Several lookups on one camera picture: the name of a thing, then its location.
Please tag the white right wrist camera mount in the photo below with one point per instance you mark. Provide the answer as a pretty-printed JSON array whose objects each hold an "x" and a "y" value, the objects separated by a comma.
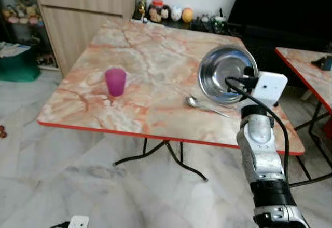
[{"x": 270, "y": 89}]

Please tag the light wooden cabinet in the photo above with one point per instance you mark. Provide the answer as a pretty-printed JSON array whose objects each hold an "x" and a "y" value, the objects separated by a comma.
[{"x": 83, "y": 25}]

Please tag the dark brown figurine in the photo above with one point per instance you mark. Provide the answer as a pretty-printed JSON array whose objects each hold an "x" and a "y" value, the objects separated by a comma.
[{"x": 166, "y": 13}]

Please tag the yellow egg figurine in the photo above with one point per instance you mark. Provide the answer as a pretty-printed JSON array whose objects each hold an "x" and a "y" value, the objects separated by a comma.
[{"x": 187, "y": 15}]

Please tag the glass shelf with toys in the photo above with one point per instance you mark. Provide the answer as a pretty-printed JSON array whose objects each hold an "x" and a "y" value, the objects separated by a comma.
[{"x": 21, "y": 12}]

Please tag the silver metal spoon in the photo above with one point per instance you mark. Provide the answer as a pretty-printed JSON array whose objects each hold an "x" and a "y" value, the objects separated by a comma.
[{"x": 191, "y": 101}]

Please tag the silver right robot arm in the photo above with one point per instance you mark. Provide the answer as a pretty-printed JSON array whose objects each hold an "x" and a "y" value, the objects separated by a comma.
[{"x": 259, "y": 150}]

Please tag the small red floor object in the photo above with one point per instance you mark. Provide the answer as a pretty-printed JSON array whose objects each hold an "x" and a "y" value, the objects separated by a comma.
[{"x": 2, "y": 131}]

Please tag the red lidded jar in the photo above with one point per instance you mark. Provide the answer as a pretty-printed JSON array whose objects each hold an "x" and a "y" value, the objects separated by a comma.
[{"x": 155, "y": 12}]

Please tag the small black device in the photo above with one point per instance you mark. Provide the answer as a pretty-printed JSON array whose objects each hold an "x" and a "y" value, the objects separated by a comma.
[{"x": 322, "y": 63}]

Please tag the purple plastic cup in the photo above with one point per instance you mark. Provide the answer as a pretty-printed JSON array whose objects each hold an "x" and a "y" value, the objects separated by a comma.
[{"x": 115, "y": 82}]

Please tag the white egg figurine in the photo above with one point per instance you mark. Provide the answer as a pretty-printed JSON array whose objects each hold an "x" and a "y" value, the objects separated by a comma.
[{"x": 176, "y": 14}]

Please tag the black television screen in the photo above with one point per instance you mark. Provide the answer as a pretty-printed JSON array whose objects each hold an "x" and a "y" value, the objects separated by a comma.
[{"x": 280, "y": 4}]

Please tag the black metal table legs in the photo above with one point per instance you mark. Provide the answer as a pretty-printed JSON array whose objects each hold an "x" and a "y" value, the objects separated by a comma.
[
  {"x": 174, "y": 158},
  {"x": 314, "y": 129}
]

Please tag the dark green mug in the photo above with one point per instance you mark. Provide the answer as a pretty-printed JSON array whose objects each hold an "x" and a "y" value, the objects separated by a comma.
[{"x": 220, "y": 25}]

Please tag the green storage box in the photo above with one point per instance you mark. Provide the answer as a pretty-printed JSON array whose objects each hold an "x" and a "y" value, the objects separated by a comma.
[{"x": 18, "y": 67}]

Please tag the round steel bowl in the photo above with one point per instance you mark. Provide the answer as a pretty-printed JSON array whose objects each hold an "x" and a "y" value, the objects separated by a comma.
[{"x": 220, "y": 72}]

